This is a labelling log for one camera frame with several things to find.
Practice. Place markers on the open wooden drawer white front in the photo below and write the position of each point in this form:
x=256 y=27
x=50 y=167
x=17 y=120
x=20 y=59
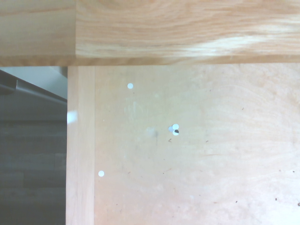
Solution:
x=187 y=152

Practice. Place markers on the white round sticker black mark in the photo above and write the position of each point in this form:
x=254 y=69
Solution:
x=175 y=133

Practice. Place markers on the stainless steel dishwasher black panel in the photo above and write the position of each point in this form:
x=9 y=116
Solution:
x=30 y=105

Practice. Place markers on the small white round sticker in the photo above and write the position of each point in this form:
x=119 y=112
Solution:
x=175 y=126
x=130 y=86
x=101 y=173

